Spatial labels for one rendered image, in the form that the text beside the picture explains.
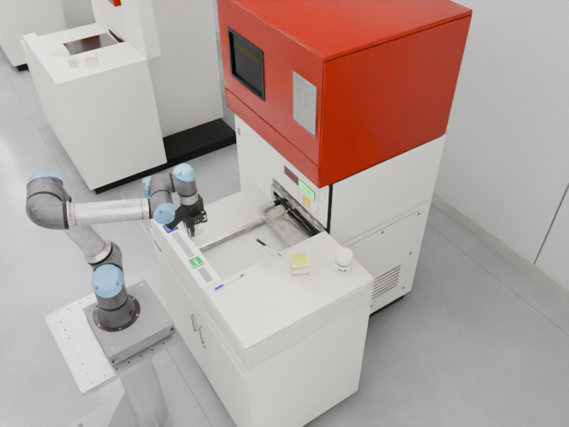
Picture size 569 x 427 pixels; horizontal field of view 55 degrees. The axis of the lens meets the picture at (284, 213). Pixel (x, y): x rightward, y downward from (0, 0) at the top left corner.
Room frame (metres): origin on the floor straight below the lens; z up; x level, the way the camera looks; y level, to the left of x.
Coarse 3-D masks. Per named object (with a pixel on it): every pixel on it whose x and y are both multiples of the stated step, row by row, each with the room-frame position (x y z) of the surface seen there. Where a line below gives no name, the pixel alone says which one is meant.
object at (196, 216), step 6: (198, 198) 1.62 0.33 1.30; (180, 204) 1.59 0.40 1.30; (192, 204) 1.58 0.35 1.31; (198, 204) 1.61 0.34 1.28; (192, 210) 1.60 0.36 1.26; (198, 210) 1.61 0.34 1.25; (204, 210) 1.62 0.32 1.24; (186, 216) 1.58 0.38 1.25; (192, 216) 1.58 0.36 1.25; (198, 216) 1.59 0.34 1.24; (186, 222) 1.58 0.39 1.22; (192, 222) 1.58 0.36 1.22; (198, 222) 1.60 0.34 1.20; (204, 222) 1.60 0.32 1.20
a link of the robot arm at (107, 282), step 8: (104, 264) 1.46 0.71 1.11; (112, 264) 1.46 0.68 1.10; (96, 272) 1.41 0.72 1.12; (104, 272) 1.41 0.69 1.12; (112, 272) 1.41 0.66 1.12; (120, 272) 1.42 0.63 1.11; (96, 280) 1.37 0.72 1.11; (104, 280) 1.37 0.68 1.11; (112, 280) 1.37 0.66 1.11; (120, 280) 1.38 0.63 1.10; (96, 288) 1.35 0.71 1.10; (104, 288) 1.34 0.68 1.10; (112, 288) 1.35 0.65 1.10; (120, 288) 1.37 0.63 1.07; (96, 296) 1.35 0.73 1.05; (104, 296) 1.34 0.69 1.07; (112, 296) 1.34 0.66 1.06; (120, 296) 1.36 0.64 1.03; (104, 304) 1.34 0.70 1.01; (112, 304) 1.34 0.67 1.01; (120, 304) 1.36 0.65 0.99
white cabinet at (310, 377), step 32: (160, 256) 1.88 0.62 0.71; (192, 320) 1.59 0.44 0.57; (352, 320) 1.45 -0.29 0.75; (192, 352) 1.71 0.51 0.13; (224, 352) 1.33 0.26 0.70; (288, 352) 1.26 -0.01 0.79; (320, 352) 1.35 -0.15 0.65; (352, 352) 1.46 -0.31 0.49; (224, 384) 1.37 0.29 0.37; (256, 384) 1.18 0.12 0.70; (288, 384) 1.26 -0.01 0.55; (320, 384) 1.36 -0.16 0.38; (352, 384) 1.48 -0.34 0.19; (256, 416) 1.17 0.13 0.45; (288, 416) 1.26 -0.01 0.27
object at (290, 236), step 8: (264, 216) 1.98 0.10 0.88; (272, 224) 1.93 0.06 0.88; (280, 224) 1.93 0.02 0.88; (288, 224) 1.93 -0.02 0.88; (280, 232) 1.87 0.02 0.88; (288, 232) 1.87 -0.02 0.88; (296, 232) 1.87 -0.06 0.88; (288, 240) 1.82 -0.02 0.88; (296, 240) 1.81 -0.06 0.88; (304, 240) 1.81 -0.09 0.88
